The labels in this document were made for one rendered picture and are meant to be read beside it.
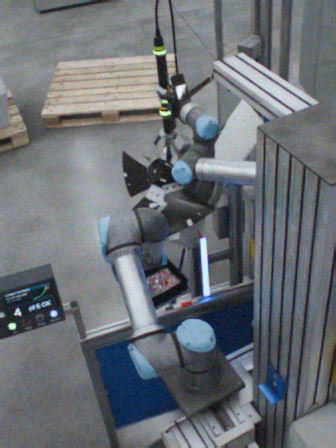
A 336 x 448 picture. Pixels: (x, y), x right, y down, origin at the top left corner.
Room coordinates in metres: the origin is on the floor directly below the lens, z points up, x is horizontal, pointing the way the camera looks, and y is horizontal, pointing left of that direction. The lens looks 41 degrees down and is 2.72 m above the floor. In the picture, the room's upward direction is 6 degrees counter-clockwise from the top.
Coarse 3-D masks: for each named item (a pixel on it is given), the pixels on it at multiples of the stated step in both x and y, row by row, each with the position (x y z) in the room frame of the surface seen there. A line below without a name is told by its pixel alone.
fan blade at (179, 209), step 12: (168, 192) 1.93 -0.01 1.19; (180, 192) 1.92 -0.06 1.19; (192, 192) 1.91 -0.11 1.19; (168, 204) 1.86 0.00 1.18; (180, 204) 1.84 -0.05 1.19; (192, 204) 1.83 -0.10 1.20; (204, 204) 1.81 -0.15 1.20; (168, 216) 1.80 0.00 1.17; (180, 216) 1.78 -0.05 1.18; (192, 216) 1.76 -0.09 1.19; (204, 216) 1.74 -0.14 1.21; (180, 228) 1.72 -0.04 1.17
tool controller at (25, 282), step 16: (32, 272) 1.50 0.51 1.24; (48, 272) 1.48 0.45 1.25; (0, 288) 1.43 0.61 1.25; (16, 288) 1.42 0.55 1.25; (32, 288) 1.42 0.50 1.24; (48, 288) 1.43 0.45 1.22; (0, 304) 1.39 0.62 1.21; (16, 304) 1.40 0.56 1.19; (32, 304) 1.40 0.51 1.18; (48, 304) 1.41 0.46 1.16; (0, 320) 1.37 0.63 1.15; (16, 320) 1.38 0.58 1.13; (32, 320) 1.38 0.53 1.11; (48, 320) 1.39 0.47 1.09; (0, 336) 1.35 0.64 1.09
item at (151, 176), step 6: (156, 162) 2.09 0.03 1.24; (162, 162) 2.04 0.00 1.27; (168, 162) 2.07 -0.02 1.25; (150, 168) 2.09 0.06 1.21; (156, 168) 2.07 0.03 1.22; (162, 168) 2.02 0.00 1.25; (168, 168) 2.03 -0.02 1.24; (150, 174) 2.06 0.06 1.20; (156, 174) 2.03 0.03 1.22; (162, 174) 2.00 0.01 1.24; (168, 174) 2.01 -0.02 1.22; (150, 180) 2.03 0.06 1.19; (156, 180) 1.99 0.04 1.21; (168, 180) 2.00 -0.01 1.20; (174, 180) 2.01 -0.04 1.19; (156, 186) 2.02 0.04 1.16
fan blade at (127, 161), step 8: (128, 160) 2.28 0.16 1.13; (136, 160) 2.23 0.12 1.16; (128, 168) 2.27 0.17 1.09; (136, 168) 2.22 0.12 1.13; (144, 168) 2.17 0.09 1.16; (128, 176) 2.27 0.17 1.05; (136, 176) 2.22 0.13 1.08; (144, 176) 2.17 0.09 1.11; (136, 184) 2.22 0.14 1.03; (144, 184) 2.18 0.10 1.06; (136, 192) 2.22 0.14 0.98
